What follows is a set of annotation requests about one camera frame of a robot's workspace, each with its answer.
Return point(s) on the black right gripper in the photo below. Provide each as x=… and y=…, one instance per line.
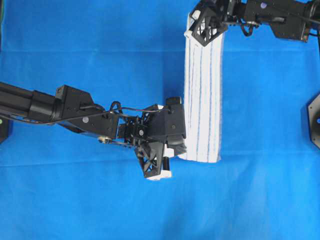
x=216, y=13

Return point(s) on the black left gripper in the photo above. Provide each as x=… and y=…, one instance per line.
x=154, y=128

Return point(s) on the white blue striped towel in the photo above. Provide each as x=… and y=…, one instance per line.
x=203, y=99

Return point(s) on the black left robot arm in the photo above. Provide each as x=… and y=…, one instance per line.
x=71, y=108

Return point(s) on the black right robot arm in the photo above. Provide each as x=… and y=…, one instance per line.
x=288, y=19

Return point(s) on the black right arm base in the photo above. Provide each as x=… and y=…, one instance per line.
x=313, y=110

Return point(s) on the blue table cloth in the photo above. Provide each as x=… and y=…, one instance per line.
x=59, y=185

